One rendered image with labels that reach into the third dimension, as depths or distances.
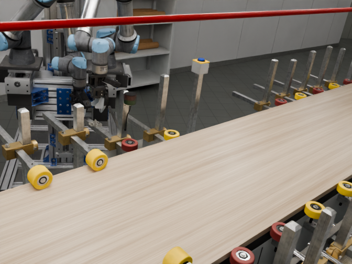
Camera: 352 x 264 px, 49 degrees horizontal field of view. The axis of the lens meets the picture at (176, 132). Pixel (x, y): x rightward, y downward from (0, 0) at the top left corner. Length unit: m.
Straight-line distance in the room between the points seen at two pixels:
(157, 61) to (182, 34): 0.67
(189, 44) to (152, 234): 4.70
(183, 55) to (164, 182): 4.32
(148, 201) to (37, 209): 0.40
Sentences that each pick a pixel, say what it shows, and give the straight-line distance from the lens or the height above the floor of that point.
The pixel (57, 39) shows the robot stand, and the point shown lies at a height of 1.18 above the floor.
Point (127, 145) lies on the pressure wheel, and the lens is 1.87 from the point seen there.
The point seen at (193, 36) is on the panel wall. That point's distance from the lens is 5.88.
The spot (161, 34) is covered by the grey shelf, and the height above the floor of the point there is 0.67.
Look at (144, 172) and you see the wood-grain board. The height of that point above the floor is 0.90.
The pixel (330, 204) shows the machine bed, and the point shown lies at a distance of 2.07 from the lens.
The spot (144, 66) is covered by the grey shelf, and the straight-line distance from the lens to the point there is 5.40.
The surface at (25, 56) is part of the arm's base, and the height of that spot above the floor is 1.09.
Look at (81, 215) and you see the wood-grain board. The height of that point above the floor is 0.90.
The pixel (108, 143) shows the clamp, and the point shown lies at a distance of 1.98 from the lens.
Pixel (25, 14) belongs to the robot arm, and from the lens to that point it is 2.24.
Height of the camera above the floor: 1.83
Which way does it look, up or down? 27 degrees down
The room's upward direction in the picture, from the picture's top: 8 degrees clockwise
